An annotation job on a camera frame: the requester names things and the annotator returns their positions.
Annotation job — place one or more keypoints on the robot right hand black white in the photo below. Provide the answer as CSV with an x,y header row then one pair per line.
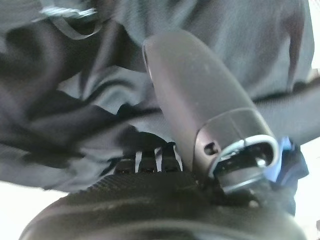
x,y
200,87

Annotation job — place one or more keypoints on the navy blue garment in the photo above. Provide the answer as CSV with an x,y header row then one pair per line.
x,y
292,175

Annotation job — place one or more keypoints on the black garment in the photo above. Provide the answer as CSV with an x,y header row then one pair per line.
x,y
75,112

